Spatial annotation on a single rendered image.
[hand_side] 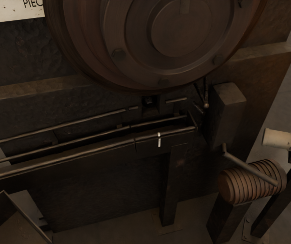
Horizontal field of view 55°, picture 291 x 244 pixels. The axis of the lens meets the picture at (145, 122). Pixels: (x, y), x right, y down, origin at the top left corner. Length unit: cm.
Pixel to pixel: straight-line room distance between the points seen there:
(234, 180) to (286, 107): 125
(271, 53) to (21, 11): 72
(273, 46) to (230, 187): 48
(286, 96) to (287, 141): 132
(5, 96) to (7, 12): 22
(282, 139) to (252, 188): 20
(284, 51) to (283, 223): 93
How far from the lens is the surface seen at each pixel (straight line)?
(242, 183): 103
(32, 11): 73
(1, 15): 74
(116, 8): 49
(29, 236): 88
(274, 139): 98
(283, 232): 162
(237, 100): 89
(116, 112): 87
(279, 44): 104
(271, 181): 103
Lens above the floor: 137
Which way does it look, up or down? 47 degrees down
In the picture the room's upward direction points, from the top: straight up
